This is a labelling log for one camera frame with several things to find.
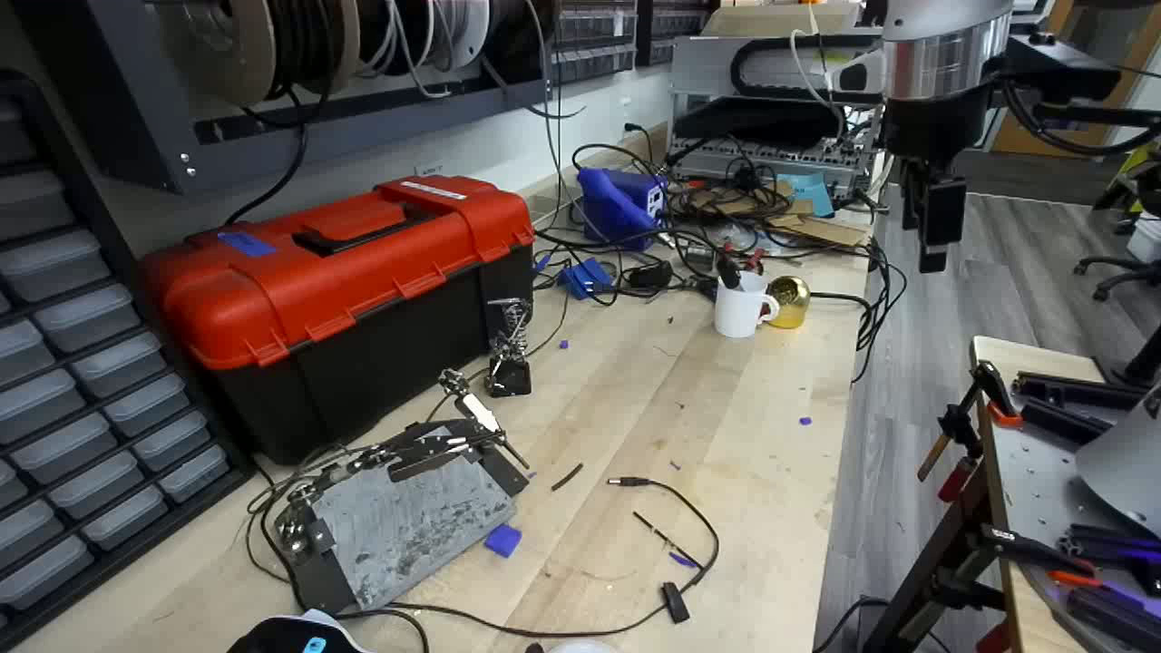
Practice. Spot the grey metal electronics box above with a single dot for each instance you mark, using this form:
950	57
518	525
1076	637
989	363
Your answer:
377	525

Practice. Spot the side table with tools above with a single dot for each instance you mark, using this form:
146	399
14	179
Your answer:
1052	513

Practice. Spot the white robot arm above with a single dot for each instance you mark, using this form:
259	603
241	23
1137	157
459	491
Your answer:
938	58

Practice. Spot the small black metal clamp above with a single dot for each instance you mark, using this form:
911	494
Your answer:
511	366

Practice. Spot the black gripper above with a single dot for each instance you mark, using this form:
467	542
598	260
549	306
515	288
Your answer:
926	134

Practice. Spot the small blue plastic block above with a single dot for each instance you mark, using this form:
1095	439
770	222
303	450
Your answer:
503	542

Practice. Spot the black marker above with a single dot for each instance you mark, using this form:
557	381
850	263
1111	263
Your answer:
731	273

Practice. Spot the grey parts drawer cabinet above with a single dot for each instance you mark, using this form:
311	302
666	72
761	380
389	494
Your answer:
106	442

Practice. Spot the white mug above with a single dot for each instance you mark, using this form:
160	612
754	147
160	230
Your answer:
747	306

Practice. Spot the blue hot air gun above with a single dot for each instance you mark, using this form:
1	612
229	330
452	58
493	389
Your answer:
624	209

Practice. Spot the wire spool rack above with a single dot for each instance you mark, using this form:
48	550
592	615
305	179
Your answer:
199	97

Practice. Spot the small blue electronics module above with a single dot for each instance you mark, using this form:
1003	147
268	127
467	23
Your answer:
586	277

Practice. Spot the gold metal dome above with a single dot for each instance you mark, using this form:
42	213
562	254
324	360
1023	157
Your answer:
794	302

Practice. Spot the black white device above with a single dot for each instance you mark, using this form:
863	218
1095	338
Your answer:
305	634

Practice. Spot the red and black toolbox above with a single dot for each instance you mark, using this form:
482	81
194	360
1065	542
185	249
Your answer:
319	323

